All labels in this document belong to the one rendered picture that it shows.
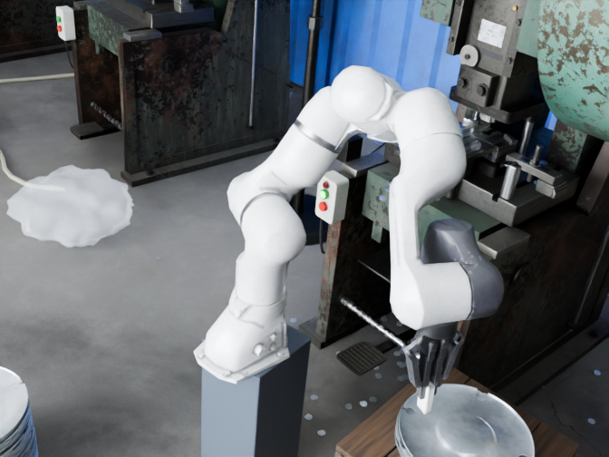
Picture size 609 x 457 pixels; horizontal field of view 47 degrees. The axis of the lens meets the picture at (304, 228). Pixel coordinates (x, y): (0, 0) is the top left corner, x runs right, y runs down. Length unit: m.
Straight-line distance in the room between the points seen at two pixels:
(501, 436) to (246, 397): 0.57
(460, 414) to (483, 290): 0.56
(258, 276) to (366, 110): 0.43
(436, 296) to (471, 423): 0.58
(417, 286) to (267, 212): 0.39
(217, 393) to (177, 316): 0.75
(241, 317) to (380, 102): 0.57
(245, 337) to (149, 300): 1.00
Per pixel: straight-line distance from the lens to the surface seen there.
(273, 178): 1.41
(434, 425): 1.61
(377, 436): 1.61
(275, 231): 1.33
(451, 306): 1.12
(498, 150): 1.93
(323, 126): 1.35
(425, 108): 1.23
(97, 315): 2.44
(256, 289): 1.49
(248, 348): 1.53
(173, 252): 2.71
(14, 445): 1.82
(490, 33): 1.84
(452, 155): 1.20
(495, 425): 1.66
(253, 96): 3.36
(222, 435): 1.79
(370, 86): 1.24
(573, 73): 1.41
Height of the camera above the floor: 1.54
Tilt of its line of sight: 32 degrees down
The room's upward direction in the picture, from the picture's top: 6 degrees clockwise
